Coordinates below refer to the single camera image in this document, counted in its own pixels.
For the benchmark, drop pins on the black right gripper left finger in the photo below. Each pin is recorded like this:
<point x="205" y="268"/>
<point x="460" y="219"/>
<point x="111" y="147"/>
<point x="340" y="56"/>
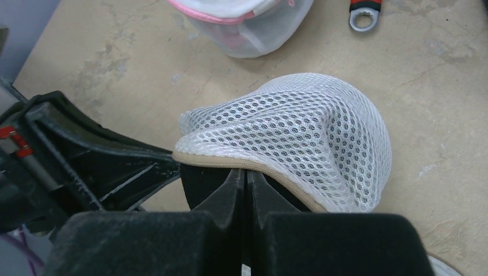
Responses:
<point x="204" y="241"/>

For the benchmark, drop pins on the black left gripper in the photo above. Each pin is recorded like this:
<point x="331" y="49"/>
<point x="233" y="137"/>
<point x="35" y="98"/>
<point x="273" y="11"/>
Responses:
<point x="57" y="162"/>

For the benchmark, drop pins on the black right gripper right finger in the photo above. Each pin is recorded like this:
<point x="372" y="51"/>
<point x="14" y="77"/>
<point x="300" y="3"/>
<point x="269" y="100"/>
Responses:
<point x="287" y="241"/>

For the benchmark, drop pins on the pink-rimmed mesh laundry bag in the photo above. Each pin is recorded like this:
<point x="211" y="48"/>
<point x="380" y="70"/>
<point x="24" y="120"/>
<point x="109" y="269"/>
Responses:
<point x="245" y="29"/>

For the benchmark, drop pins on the red-handled adjustable wrench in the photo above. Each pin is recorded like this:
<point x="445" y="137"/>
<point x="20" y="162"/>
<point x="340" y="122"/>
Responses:
<point x="368" y="8"/>

